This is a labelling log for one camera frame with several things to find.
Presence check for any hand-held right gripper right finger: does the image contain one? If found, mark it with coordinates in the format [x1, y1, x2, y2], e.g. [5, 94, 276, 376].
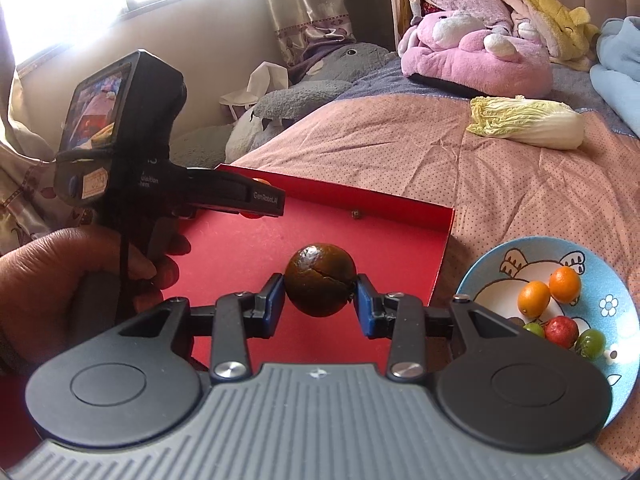
[354, 273, 522, 382]

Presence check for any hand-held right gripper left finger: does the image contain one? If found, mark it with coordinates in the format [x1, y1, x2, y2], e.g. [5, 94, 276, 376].
[117, 272, 287, 384]

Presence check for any cracked dark passion fruit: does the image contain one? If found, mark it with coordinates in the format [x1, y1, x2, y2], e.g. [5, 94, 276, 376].
[284, 242, 358, 318]

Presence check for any red tray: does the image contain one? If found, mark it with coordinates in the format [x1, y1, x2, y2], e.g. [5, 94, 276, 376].
[0, 162, 457, 466]

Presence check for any red fruit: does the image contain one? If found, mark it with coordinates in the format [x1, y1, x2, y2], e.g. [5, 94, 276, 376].
[544, 316, 580, 351]

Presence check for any blue cartoon plate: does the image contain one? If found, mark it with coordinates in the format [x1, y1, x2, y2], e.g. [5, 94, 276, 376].
[455, 236, 640, 431]

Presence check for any person's left hand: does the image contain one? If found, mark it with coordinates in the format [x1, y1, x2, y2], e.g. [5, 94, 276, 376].
[0, 227, 192, 376]

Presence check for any white tissue bag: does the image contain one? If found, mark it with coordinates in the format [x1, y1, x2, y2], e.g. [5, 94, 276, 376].
[220, 61, 290, 121]

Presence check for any beige floral cloth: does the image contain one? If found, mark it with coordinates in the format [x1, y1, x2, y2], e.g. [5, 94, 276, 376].
[0, 35, 66, 256]

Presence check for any pink dotted bed cover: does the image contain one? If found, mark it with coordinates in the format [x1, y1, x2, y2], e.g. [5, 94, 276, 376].
[232, 95, 640, 461]

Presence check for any grey plush toy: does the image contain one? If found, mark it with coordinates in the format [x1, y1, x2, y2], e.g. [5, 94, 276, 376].
[172, 42, 396, 163]

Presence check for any beige patterned curtain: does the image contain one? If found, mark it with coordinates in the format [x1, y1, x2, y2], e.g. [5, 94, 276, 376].
[256, 0, 351, 68]

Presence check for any grey bed sheet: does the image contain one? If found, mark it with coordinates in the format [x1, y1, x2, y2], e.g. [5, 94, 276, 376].
[327, 55, 626, 136]

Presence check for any napa cabbage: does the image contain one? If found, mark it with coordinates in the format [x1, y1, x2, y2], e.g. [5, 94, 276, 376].
[466, 95, 586, 151]

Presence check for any pink plush toy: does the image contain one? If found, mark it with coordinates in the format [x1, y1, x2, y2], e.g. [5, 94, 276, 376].
[397, 10, 555, 98]

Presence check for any yellow plush blanket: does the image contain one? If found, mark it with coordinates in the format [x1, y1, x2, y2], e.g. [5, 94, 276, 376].
[485, 0, 601, 72]

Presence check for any light blue fleece blanket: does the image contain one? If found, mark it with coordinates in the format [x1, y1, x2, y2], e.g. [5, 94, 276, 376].
[589, 16, 640, 138]

